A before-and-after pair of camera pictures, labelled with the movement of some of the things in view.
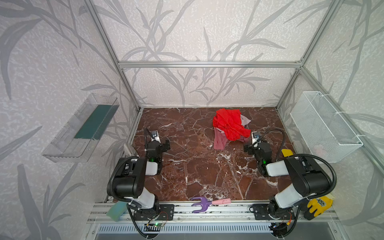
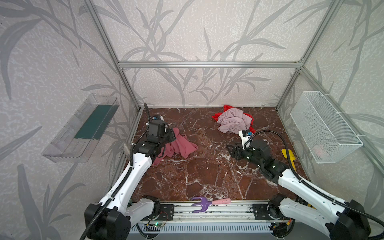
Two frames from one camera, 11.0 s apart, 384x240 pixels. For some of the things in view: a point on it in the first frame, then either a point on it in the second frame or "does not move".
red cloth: [229, 121] → [226, 107]
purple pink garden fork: [205, 203] does not move
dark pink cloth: [220, 139] → [181, 146]
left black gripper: [154, 144] → [169, 135]
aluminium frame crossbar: [184, 64] does not move
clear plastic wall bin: [77, 140] does not move
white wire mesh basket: [327, 133] does not move
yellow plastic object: [286, 152] does not move
